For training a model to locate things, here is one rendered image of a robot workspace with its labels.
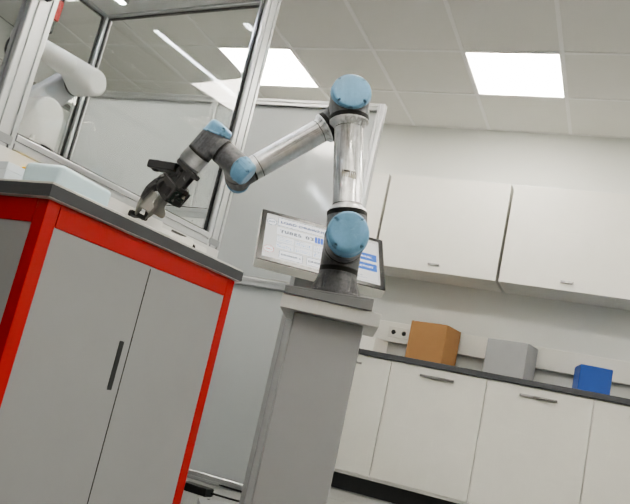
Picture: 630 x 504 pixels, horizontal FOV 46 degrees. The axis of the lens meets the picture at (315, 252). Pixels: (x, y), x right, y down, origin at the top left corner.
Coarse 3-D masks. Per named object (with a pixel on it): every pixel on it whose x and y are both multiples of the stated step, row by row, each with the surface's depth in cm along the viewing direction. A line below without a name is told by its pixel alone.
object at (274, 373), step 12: (288, 324) 288; (288, 336) 287; (276, 348) 292; (276, 360) 285; (276, 372) 284; (276, 384) 283; (264, 396) 290; (264, 408) 282; (264, 420) 280; (264, 432) 280; (252, 444) 289; (252, 456) 281; (252, 468) 277; (252, 480) 276; (252, 492) 275
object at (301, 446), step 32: (320, 320) 208; (352, 320) 204; (288, 352) 207; (320, 352) 206; (352, 352) 206; (288, 384) 205; (320, 384) 205; (288, 416) 203; (320, 416) 203; (288, 448) 201; (320, 448) 201; (256, 480) 200; (288, 480) 200; (320, 480) 199
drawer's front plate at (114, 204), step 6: (114, 198) 215; (108, 204) 213; (114, 204) 215; (120, 204) 217; (126, 204) 220; (120, 210) 218; (126, 210) 220; (144, 222) 227; (150, 222) 229; (156, 222) 231; (162, 222) 234; (156, 228) 231
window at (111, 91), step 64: (64, 0) 205; (128, 0) 225; (192, 0) 250; (256, 0) 281; (64, 64) 207; (128, 64) 228; (192, 64) 253; (64, 128) 209; (128, 128) 230; (192, 128) 256; (192, 192) 259
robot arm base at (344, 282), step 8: (328, 264) 217; (320, 272) 219; (328, 272) 216; (336, 272) 216; (344, 272) 216; (352, 272) 217; (320, 280) 217; (328, 280) 215; (336, 280) 214; (344, 280) 215; (352, 280) 217; (312, 288) 217; (320, 288) 214; (328, 288) 213; (336, 288) 213; (344, 288) 213; (352, 288) 216
